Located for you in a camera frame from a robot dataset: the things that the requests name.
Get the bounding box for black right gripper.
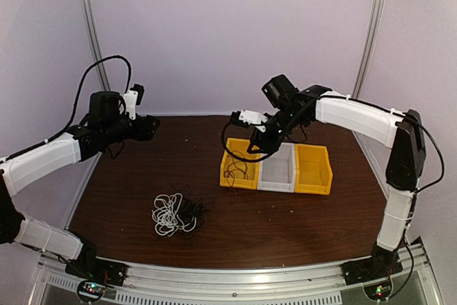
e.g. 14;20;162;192
248;108;305;154

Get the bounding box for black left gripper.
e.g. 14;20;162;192
103;114;160;145

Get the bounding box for white cable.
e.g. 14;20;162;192
151;193;197;237

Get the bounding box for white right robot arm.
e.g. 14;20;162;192
238;75;426;278

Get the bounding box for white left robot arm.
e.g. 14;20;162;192
1;85;160;279

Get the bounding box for white plastic bin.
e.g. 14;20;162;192
257;143;296;193

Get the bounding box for yellow bin left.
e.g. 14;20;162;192
219;138;261;190

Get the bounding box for yellow bin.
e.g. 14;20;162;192
219;138;261;190
294;144;333;196

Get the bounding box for yellow bin right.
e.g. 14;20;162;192
294;144;333;196

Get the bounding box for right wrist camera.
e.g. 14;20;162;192
229;109;268;131

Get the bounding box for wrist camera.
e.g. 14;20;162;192
122;84;145;120
229;109;268;131

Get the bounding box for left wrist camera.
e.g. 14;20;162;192
122;84;145;120

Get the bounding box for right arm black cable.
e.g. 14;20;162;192
221;94;447;281

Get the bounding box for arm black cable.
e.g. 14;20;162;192
221;94;447;281
42;55;134;145

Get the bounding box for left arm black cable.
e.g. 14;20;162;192
42;55;134;145

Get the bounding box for right aluminium corner post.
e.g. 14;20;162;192
351;0;385;100

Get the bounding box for aluminium corner post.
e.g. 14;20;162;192
74;0;120;122
351;0;385;100

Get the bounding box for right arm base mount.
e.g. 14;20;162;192
341;257;403;302

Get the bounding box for left aluminium corner post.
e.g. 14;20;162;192
74;0;120;122

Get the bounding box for aluminium front rail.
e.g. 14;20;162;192
25;244;443;304

